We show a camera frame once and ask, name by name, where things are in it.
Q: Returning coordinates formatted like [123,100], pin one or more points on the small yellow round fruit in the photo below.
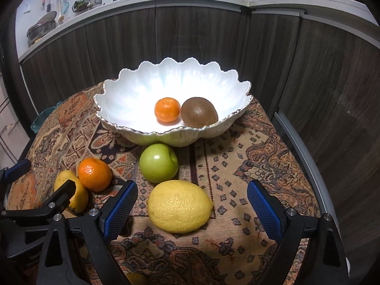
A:
[137,279]

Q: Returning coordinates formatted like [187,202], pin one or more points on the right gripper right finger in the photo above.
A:
[324,261]

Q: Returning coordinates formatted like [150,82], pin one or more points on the stacked pots with lid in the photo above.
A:
[45,24]

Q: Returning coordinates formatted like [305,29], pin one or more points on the yellow mango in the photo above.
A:
[79,200]

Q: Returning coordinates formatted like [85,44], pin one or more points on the large orange mandarin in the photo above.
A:
[167,110]

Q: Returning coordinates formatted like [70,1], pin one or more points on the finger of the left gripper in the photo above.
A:
[56,203]
[12,174]

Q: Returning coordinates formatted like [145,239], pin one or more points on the white scalloped fruit bowl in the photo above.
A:
[126,105]

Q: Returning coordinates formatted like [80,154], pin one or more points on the green apple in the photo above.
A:
[158,163]

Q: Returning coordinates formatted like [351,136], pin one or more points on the wire sponge rack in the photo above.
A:
[82,5]

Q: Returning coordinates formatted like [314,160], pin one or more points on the yellow lemon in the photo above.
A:
[177,206]

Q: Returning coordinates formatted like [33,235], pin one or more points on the small orange mandarin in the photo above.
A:
[94,174]

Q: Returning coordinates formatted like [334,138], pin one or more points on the brown kiwi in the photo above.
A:
[197,112]

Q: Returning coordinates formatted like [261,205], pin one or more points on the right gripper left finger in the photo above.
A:
[61,262]

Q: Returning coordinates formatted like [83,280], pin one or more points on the patterned woven tablecloth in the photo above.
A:
[232,247]

